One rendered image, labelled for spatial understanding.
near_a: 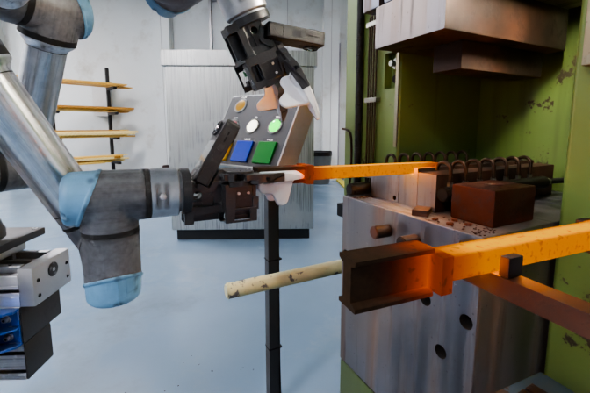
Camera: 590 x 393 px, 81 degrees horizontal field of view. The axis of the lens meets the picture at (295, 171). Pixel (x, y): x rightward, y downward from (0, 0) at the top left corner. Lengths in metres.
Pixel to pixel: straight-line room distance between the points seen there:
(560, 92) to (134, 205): 1.04
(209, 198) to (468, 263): 0.38
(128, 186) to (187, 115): 2.84
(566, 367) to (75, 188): 0.86
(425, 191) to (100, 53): 7.68
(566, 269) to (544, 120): 0.49
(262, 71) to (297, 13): 6.90
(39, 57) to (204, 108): 2.41
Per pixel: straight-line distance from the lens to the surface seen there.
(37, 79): 1.02
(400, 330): 0.81
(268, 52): 0.61
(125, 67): 7.87
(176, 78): 3.40
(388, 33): 0.86
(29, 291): 1.01
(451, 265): 0.34
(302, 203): 3.32
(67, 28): 0.98
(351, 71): 1.20
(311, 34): 0.66
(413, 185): 0.78
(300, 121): 1.09
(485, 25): 0.85
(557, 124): 1.15
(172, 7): 0.70
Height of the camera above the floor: 1.09
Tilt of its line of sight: 7 degrees down
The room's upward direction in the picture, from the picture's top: straight up
